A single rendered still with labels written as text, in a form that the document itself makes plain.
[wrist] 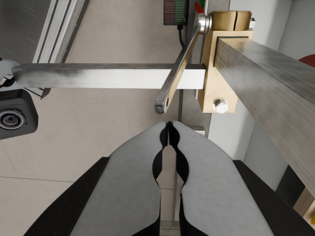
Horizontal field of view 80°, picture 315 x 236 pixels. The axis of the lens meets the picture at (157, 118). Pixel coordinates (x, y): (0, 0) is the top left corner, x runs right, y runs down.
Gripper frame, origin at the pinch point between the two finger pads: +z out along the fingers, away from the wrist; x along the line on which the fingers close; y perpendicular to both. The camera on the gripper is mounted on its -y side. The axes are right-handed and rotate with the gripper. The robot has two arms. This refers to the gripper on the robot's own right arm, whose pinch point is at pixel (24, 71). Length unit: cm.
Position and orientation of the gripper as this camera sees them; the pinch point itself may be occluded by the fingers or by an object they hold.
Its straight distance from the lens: 38.8
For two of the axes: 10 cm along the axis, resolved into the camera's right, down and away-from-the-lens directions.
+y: -10.0, -0.1, 0.4
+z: 0.4, -5.2, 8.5
